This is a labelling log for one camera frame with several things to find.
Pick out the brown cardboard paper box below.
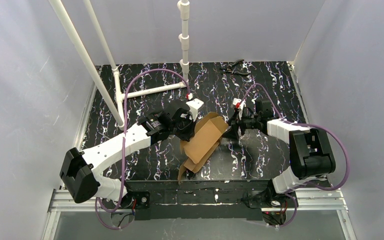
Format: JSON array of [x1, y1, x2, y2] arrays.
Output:
[[177, 112, 228, 183]]

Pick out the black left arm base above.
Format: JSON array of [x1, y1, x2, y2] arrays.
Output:
[[95, 186, 150, 213]]

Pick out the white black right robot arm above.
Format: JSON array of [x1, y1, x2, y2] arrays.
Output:
[[222, 98, 336, 196]]

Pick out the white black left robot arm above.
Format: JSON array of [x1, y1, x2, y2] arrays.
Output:
[[59, 98, 204, 204]]

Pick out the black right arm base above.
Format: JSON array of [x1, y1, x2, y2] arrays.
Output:
[[237, 186, 299, 228]]

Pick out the black pliers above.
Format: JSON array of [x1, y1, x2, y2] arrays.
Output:
[[219, 59, 250, 77]]

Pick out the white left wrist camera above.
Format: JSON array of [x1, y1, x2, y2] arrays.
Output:
[[186, 98, 204, 121]]

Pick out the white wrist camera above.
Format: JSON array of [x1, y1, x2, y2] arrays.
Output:
[[186, 98, 204, 121], [231, 98, 246, 120]]

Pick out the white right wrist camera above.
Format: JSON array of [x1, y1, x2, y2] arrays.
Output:
[[231, 98, 246, 120]]

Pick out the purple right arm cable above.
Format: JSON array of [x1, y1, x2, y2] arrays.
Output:
[[239, 82, 350, 229]]

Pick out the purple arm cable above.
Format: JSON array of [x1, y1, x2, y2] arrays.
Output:
[[239, 82, 350, 229], [94, 68, 193, 231]]

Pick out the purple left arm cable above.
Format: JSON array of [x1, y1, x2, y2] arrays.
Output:
[[94, 68, 193, 231]]

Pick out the white PVC pipe frame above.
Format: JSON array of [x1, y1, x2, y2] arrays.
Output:
[[48, 0, 192, 131]]

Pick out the aluminium rail frame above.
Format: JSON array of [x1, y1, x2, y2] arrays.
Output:
[[41, 82, 349, 240]]

